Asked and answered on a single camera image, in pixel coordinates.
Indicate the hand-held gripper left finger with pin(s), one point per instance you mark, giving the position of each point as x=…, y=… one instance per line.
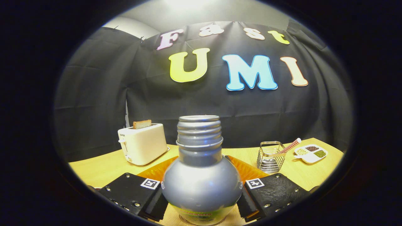
x=128, y=191

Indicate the silver juice bottle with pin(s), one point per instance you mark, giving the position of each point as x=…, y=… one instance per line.
x=201, y=185

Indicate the white toaster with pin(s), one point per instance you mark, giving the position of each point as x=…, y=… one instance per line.
x=144, y=144

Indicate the white divided bean dish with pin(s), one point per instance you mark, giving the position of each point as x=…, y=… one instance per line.
x=309, y=158

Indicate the black backdrop cloth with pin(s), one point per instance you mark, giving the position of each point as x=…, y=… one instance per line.
x=220, y=106

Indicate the toast slice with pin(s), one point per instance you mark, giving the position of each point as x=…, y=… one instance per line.
x=142, y=124

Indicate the red striped straw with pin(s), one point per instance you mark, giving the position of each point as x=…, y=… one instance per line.
x=290, y=146

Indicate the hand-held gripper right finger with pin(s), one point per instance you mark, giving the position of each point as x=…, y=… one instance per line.
x=276, y=191

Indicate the wooden table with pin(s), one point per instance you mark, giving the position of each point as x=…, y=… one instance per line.
x=103, y=171

